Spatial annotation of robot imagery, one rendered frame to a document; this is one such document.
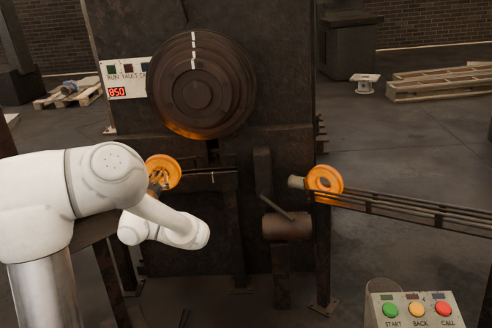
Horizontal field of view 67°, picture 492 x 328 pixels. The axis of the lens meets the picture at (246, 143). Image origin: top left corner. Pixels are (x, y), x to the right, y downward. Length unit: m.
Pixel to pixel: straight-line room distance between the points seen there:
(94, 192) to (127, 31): 1.18
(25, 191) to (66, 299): 0.21
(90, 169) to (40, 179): 0.08
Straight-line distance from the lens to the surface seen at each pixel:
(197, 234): 1.25
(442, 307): 1.30
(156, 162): 1.54
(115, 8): 1.79
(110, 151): 0.68
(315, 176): 1.61
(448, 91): 5.14
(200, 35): 1.55
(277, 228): 1.70
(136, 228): 1.22
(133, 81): 1.81
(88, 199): 0.71
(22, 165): 0.74
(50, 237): 0.74
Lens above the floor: 1.52
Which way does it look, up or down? 24 degrees down
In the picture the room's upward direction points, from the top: 5 degrees counter-clockwise
